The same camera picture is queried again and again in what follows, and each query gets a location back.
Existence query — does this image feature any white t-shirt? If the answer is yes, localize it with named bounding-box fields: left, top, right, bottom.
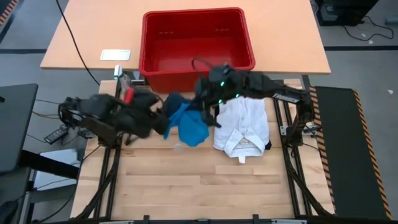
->
left=213, top=96, right=271, bottom=164

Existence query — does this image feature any long black cable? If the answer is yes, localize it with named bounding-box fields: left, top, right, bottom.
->
left=55, top=0, right=101, bottom=86

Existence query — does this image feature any small black garment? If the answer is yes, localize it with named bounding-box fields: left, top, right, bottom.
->
left=164, top=91, right=200, bottom=119

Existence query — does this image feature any black aluminium table frame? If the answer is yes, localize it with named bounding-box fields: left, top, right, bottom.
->
left=72, top=78, right=336, bottom=224

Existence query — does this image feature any light wooden side table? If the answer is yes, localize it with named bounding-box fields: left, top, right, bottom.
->
left=39, top=0, right=331, bottom=76

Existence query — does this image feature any black floor cable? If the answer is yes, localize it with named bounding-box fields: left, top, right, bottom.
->
left=341, top=14, right=395, bottom=42

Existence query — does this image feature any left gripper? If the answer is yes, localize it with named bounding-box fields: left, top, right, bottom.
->
left=133, top=108, right=170, bottom=138

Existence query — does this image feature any black computer tower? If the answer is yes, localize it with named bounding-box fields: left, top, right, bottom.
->
left=313, top=0, right=381, bottom=27

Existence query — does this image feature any white box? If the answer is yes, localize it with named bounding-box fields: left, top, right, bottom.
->
left=32, top=148, right=81, bottom=191

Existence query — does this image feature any blue garment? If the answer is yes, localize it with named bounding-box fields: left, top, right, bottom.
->
left=163, top=102, right=210, bottom=147

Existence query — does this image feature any red plastic laundry basket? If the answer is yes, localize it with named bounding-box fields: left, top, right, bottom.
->
left=138, top=7, right=256, bottom=93

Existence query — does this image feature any white flat pad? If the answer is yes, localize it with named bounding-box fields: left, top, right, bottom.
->
left=99, top=48, right=132, bottom=62

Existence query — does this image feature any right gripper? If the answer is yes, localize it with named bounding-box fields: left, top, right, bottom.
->
left=195, top=75, right=242, bottom=129

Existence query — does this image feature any cleaner spray bottle green label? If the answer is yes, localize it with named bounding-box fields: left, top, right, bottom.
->
left=113, top=64, right=134, bottom=96

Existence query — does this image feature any hazard-striped floor strip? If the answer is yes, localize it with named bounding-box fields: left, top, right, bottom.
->
left=0, top=0, right=25, bottom=44

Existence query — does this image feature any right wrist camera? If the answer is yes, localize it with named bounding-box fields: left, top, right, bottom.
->
left=208, top=64, right=233, bottom=84

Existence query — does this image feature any black power adapter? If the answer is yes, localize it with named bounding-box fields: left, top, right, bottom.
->
left=44, top=124, right=69, bottom=145

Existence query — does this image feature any black side desk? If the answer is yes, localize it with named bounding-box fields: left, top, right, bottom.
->
left=0, top=83, right=39, bottom=174

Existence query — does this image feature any black hazard-striped floor mat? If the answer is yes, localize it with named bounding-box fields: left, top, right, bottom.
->
left=308, top=85, right=394, bottom=222

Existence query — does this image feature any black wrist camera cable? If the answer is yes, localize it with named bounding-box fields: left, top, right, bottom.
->
left=191, top=57, right=216, bottom=72

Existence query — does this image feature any black desk leg beam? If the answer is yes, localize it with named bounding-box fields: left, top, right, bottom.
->
left=18, top=149, right=80, bottom=180

